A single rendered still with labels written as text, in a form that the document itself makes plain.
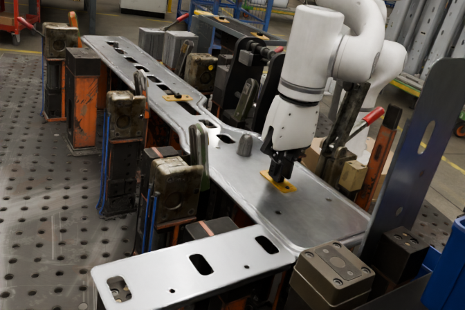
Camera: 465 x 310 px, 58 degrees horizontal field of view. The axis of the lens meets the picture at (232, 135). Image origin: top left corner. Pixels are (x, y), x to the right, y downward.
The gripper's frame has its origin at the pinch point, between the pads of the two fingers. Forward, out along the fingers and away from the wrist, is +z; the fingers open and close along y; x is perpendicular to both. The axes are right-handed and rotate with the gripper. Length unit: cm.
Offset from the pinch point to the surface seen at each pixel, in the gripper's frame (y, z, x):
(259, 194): 6.8, 3.1, 2.7
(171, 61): -12, 1, -76
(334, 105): -259, 84, -207
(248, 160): 1.0, 3.1, -9.5
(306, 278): 16.8, -0.3, 26.4
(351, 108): -14.4, -12.6, 1.1
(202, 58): -14, -5, -60
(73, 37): 15, 1, -102
